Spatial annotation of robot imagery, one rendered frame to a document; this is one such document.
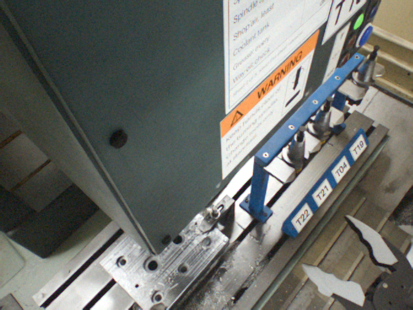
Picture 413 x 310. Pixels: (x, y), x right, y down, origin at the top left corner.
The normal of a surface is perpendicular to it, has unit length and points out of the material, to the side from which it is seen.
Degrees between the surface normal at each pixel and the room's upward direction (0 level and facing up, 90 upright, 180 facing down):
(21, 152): 90
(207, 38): 90
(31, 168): 89
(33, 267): 0
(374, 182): 24
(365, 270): 8
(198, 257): 0
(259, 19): 90
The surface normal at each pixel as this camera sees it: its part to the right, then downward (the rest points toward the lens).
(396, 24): -0.66, 0.65
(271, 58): 0.74, 0.55
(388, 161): -0.32, -0.21
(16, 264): -0.05, -0.52
